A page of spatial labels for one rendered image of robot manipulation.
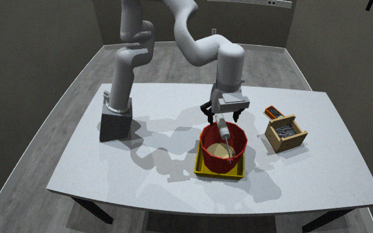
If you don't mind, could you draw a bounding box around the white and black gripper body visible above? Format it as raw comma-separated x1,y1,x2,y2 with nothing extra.
210,83,239,114

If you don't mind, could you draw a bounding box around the yellow rectangular tray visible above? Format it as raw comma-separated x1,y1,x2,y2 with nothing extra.
194,139,244,180

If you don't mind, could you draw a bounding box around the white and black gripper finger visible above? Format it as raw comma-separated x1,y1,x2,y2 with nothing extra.
200,101,215,126
233,109,244,123

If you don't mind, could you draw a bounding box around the brown wooden crate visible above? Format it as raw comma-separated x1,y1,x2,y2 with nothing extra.
265,114,308,154

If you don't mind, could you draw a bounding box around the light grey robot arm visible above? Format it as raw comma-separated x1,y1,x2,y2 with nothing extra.
103,0,250,114

